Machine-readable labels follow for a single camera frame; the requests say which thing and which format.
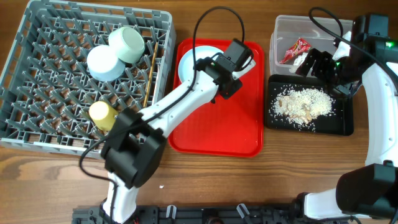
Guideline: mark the red snack wrapper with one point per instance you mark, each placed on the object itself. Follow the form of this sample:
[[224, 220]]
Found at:
[[299, 47]]

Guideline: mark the black waste tray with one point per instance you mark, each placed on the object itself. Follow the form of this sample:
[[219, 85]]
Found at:
[[338, 121]]

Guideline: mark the red plastic tray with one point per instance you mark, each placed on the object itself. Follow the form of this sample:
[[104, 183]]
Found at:
[[232, 127]]

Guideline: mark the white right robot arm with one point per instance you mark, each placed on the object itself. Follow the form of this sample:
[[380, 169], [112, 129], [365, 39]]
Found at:
[[370, 61]]

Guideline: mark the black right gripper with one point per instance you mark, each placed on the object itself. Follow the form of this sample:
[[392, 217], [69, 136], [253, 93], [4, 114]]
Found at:
[[323, 59]]

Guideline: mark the green bowl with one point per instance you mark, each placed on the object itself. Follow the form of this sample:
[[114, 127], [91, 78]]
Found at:
[[127, 44]]

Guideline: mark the light blue small bowl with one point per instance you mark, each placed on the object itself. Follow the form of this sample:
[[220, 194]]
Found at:
[[103, 64]]

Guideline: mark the grey dishwasher rack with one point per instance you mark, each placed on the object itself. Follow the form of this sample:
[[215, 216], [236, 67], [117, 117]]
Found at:
[[46, 87]]

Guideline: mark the yellow plastic cup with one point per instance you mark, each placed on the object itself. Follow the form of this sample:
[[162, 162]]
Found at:
[[103, 115]]

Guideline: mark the white plastic fork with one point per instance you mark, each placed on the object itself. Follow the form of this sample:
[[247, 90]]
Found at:
[[158, 80]]

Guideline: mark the clear plastic waste bin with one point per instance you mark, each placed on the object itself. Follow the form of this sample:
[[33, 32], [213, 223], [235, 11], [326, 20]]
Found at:
[[288, 29]]

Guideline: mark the white napkin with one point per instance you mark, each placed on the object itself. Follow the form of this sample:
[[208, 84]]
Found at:
[[297, 62]]

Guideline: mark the rice and food scraps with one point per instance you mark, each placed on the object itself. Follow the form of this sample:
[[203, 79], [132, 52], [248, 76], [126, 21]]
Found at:
[[301, 108]]

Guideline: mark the wooden chopstick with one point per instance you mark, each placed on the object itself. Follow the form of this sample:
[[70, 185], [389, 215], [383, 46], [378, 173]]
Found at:
[[149, 83]]

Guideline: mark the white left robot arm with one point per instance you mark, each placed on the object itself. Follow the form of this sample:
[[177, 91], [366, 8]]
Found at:
[[136, 142]]

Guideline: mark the large light blue plate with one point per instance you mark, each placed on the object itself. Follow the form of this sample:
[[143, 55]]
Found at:
[[185, 66]]

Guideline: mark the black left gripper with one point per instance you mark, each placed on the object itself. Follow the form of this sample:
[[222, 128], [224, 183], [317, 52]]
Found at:
[[235, 86]]

